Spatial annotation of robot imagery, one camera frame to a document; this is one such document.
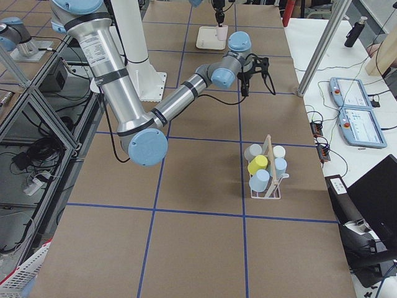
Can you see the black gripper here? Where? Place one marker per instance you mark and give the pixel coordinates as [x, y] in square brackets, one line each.
[219, 13]
[245, 77]

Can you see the pink plastic cup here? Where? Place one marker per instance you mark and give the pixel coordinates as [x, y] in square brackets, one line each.
[222, 32]

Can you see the grey plastic cup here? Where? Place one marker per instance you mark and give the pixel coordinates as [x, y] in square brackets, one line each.
[252, 151]

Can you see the cream white plastic cup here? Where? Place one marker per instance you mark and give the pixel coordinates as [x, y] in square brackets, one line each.
[279, 151]

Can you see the yellow plastic cup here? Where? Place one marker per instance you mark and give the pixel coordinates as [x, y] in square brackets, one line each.
[257, 163]

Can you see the light blue cup front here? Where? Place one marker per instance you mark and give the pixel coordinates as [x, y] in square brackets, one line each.
[280, 167]

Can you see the light blue cup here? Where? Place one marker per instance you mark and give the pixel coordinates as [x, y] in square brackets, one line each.
[259, 181]
[280, 167]

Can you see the light blue cup back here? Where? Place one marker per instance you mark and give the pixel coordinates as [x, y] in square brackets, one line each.
[259, 181]

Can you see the cream plastic tray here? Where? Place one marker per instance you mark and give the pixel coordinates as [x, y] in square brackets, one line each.
[207, 40]

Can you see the red cylinder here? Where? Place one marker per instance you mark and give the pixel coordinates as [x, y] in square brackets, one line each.
[290, 4]

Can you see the teach pendant upper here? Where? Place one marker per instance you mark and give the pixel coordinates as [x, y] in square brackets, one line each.
[349, 92]

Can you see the teach pendant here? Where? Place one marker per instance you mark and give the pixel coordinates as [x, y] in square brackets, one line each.
[360, 128]
[349, 92]

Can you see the teach pendant lower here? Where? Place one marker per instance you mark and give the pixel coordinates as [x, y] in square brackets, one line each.
[360, 128]

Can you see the black bottle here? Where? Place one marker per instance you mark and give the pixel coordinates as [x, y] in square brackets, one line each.
[354, 33]

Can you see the black laptop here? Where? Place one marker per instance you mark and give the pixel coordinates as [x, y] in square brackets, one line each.
[366, 215]

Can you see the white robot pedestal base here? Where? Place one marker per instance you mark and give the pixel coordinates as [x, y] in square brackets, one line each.
[130, 39]

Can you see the white wire cup rack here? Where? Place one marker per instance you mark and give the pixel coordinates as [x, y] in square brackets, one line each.
[267, 169]

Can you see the aluminium frame post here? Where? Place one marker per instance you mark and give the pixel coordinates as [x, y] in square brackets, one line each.
[331, 27]

